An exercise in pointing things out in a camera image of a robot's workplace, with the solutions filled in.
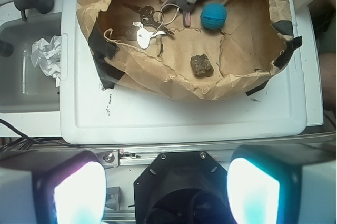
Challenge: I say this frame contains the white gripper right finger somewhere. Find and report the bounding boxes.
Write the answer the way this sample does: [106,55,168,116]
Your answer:
[227,144,336,223]

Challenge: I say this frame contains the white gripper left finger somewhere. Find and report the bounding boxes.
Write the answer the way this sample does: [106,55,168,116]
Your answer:
[1,150,107,223]

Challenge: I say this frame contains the silver keys with white tag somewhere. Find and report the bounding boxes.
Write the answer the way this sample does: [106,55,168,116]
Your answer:
[123,3,174,50]

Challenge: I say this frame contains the grey plastic tub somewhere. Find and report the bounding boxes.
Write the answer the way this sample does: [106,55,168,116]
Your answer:
[1,13,61,113]

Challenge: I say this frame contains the crumpled white paper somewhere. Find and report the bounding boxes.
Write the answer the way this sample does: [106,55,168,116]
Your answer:
[30,35,62,87]

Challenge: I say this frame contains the brown rock chunk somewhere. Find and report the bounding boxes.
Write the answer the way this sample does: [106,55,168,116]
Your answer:
[190,54,214,77]

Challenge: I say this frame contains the brown paper bag tray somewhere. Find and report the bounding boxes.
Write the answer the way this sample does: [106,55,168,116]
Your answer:
[77,0,302,101]

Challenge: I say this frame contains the black cable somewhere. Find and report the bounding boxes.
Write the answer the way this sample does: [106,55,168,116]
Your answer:
[0,118,74,153]

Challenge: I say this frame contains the aluminium frame rail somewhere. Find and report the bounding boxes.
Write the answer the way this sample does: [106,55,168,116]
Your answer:
[94,149,234,169]

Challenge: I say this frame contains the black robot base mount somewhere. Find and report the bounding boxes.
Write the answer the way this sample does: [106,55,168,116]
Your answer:
[134,151,235,223]

